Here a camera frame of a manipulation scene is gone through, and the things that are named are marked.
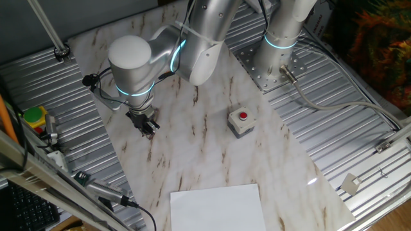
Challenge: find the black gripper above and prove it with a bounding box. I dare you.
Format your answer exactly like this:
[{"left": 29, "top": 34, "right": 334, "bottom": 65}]
[{"left": 125, "top": 107, "right": 161, "bottom": 137}]

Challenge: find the marble patterned board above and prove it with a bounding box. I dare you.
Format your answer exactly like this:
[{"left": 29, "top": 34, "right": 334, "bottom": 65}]
[{"left": 67, "top": 0, "right": 356, "bottom": 231}]

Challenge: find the grey box small red button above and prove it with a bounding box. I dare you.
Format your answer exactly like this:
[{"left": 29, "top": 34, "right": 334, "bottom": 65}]
[{"left": 227, "top": 105, "right": 258, "bottom": 139}]

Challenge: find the white paper sheet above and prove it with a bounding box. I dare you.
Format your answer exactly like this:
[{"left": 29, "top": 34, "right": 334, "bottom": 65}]
[{"left": 170, "top": 183, "right": 267, "bottom": 231}]

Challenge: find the aluminium profile beam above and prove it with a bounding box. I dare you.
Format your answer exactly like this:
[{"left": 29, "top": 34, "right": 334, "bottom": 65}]
[{"left": 0, "top": 130, "right": 132, "bottom": 231}]

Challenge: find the yellow box green button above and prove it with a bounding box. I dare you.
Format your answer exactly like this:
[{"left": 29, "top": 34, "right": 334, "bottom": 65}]
[{"left": 23, "top": 105, "right": 49, "bottom": 134}]

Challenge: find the orange pole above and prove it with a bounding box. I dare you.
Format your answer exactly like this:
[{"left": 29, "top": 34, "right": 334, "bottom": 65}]
[{"left": 0, "top": 94, "right": 19, "bottom": 144}]

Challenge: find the black keyboard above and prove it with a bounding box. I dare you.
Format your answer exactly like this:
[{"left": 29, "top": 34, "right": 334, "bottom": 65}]
[{"left": 0, "top": 182, "right": 61, "bottom": 231}]

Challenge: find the white printed carton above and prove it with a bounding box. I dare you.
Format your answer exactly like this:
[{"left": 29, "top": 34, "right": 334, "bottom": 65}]
[{"left": 303, "top": 4, "right": 335, "bottom": 41}]

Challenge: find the colourful patterned cloth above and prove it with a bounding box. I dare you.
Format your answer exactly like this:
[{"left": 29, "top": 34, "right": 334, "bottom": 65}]
[{"left": 320, "top": 0, "right": 411, "bottom": 116}]

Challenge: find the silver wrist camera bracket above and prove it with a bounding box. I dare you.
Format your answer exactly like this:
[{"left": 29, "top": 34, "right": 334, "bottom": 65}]
[{"left": 92, "top": 87, "right": 122, "bottom": 112}]

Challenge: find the silver ribbed camera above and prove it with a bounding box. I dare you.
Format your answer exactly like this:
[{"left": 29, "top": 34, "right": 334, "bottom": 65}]
[{"left": 85, "top": 178, "right": 139, "bottom": 208}]

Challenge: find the black cable of ribbed camera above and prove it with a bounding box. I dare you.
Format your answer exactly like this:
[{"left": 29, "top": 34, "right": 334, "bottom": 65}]
[{"left": 134, "top": 203, "right": 158, "bottom": 231}]

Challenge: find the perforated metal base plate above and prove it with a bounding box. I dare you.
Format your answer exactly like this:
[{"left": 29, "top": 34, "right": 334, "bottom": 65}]
[{"left": 234, "top": 41, "right": 308, "bottom": 94}]

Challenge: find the aluminium frame post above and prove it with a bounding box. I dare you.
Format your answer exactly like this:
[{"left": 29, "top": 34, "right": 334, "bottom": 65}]
[{"left": 27, "top": 0, "right": 71, "bottom": 64}]

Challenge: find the thick grey base cable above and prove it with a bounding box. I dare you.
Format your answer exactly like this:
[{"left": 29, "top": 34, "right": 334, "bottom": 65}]
[{"left": 278, "top": 64, "right": 406, "bottom": 129}]

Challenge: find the small white adhesive mount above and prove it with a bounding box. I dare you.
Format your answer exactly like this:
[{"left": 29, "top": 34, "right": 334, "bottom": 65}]
[{"left": 340, "top": 173, "right": 363, "bottom": 196}]

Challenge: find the aluminium corner bracket rail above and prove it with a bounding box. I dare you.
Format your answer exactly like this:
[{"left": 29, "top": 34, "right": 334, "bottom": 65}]
[{"left": 374, "top": 123, "right": 411, "bottom": 154}]

